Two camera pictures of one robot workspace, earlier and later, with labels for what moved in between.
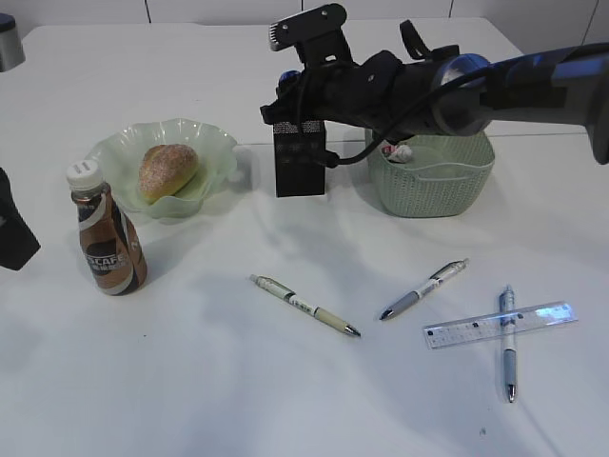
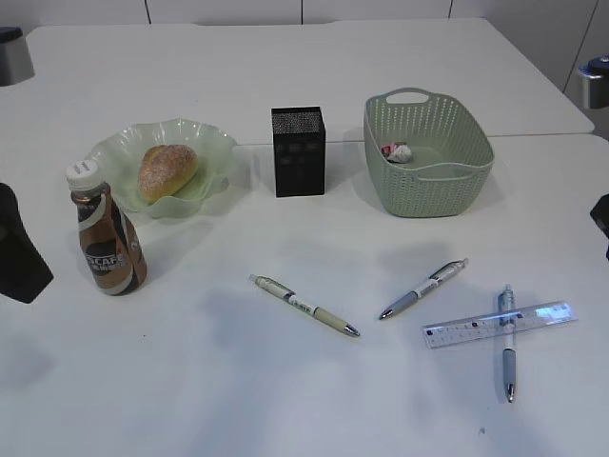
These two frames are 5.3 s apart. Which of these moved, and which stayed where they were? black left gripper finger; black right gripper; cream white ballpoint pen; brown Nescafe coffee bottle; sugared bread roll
Moved: black left gripper finger; black right gripper
Stayed: cream white ballpoint pen; brown Nescafe coffee bottle; sugared bread roll
